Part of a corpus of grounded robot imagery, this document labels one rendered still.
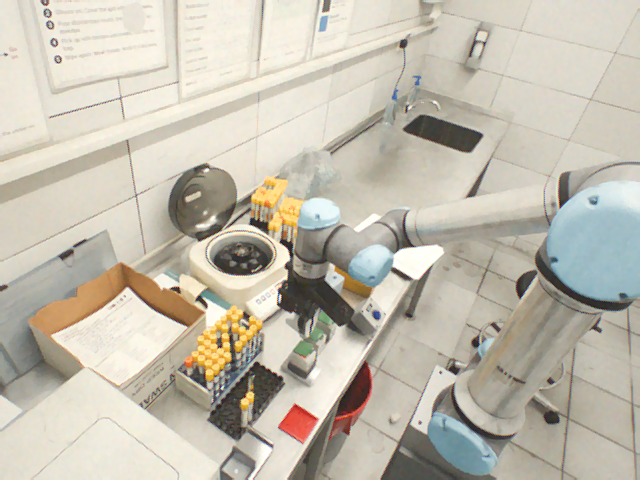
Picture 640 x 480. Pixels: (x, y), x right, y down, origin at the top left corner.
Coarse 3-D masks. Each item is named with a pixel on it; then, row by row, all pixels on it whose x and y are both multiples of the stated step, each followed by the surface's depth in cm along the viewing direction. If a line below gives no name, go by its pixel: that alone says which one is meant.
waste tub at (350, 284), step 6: (336, 270) 128; (342, 276) 129; (348, 276) 127; (348, 282) 129; (354, 282) 128; (360, 282) 127; (348, 288) 130; (354, 288) 129; (360, 288) 128; (366, 288) 127; (372, 288) 126; (360, 294) 129; (366, 294) 128
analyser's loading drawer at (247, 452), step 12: (252, 432) 86; (240, 444) 85; (252, 444) 86; (264, 444) 86; (228, 456) 82; (240, 456) 82; (252, 456) 84; (264, 456) 84; (228, 468) 81; (240, 468) 82; (252, 468) 81
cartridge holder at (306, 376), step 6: (288, 360) 106; (282, 366) 104; (288, 366) 103; (294, 366) 102; (312, 366) 103; (318, 366) 106; (288, 372) 104; (294, 372) 103; (300, 372) 102; (306, 372) 101; (312, 372) 104; (318, 372) 104; (300, 378) 103; (306, 378) 102; (312, 378) 103
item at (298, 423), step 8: (296, 408) 97; (288, 416) 95; (296, 416) 96; (304, 416) 96; (312, 416) 96; (280, 424) 93; (288, 424) 94; (296, 424) 94; (304, 424) 94; (312, 424) 95; (288, 432) 92; (296, 432) 93; (304, 432) 93; (296, 440) 91; (304, 440) 91
